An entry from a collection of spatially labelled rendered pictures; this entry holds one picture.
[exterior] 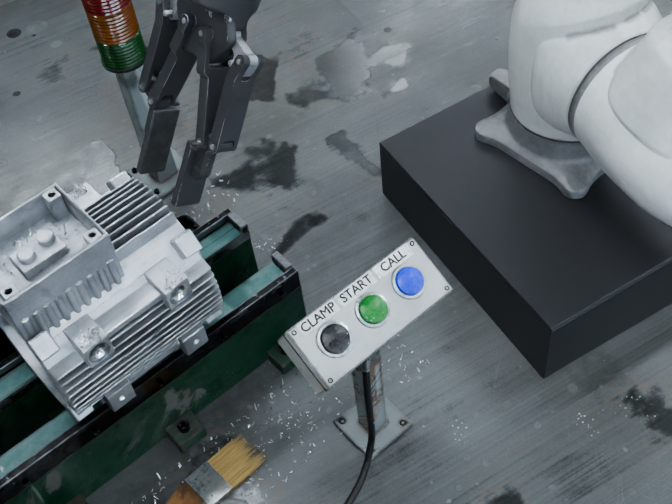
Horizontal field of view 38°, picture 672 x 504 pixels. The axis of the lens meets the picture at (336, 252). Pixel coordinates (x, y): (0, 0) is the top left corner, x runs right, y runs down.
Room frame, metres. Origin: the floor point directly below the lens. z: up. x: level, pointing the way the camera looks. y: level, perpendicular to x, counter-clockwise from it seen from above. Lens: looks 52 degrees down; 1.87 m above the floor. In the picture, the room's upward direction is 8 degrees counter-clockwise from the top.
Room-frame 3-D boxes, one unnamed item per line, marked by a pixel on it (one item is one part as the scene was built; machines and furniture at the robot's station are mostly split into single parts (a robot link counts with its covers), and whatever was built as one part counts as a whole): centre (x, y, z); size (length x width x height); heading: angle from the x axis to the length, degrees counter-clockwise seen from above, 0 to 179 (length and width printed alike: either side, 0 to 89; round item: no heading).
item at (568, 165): (0.93, -0.32, 0.94); 0.22 x 0.18 x 0.06; 36
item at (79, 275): (0.64, 0.30, 1.11); 0.12 x 0.11 x 0.07; 126
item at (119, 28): (1.04, 0.24, 1.10); 0.06 x 0.06 x 0.04
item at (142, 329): (0.66, 0.26, 1.02); 0.20 x 0.19 x 0.19; 126
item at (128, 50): (1.04, 0.24, 1.05); 0.06 x 0.06 x 0.04
